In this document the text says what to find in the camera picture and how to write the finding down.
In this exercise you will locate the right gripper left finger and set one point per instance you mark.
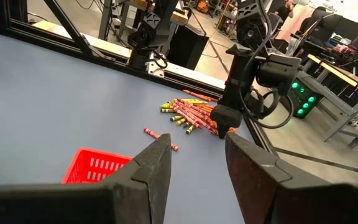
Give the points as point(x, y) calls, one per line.
point(148, 186)

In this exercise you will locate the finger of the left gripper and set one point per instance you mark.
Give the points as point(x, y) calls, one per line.
point(227, 118)

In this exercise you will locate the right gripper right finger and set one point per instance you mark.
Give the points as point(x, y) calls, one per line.
point(253, 180)

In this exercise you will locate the yellow green crayon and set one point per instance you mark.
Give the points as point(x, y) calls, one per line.
point(167, 110)
point(166, 105)
point(181, 122)
point(176, 118)
point(190, 129)
point(191, 101)

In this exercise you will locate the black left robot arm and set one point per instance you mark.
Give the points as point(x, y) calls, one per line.
point(148, 31)

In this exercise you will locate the scattered yellow crayons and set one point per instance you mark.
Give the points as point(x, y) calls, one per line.
point(42, 43)

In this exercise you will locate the orange crayon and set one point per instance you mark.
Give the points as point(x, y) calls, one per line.
point(199, 95)

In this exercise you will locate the red plastic basket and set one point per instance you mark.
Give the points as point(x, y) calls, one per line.
point(95, 165)

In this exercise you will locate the black cabinet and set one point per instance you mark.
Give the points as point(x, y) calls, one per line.
point(186, 46)

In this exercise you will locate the computer tower green lights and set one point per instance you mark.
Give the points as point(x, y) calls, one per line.
point(303, 96)

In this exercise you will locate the person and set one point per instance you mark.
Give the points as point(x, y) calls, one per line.
point(294, 21)

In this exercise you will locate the wooden top metal desk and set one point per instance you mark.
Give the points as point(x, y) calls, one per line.
point(337, 73)

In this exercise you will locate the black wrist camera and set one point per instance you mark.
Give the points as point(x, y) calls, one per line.
point(278, 73)

